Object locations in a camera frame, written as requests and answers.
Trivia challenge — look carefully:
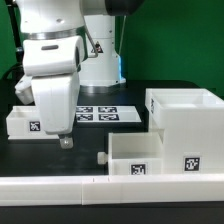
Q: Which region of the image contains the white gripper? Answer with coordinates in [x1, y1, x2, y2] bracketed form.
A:
[15, 36, 84, 149]

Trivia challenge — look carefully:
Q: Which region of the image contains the white front drawer tray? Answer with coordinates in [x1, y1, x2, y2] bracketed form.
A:
[97, 132, 163, 175]

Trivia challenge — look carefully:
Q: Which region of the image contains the white drawer tray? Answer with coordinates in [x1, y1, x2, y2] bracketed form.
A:
[6, 106, 58, 140]
[97, 132, 163, 175]

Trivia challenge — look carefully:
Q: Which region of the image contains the white drawer housing box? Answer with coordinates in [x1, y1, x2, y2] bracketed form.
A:
[145, 88, 224, 174]

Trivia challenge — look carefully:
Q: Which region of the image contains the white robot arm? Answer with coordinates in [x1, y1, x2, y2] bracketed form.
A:
[15, 0, 145, 149]

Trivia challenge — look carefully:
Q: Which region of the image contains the white rear drawer tray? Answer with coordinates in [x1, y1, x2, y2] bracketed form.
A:
[6, 106, 58, 140]

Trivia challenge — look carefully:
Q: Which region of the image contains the white marker tag plate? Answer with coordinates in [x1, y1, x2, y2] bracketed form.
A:
[76, 106, 141, 123]

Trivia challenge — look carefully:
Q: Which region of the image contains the white L-shaped border fence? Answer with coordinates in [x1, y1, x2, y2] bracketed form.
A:
[0, 174, 224, 206]

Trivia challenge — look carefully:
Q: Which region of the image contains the black camera stand pole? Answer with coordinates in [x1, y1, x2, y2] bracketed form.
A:
[2, 0, 24, 80]

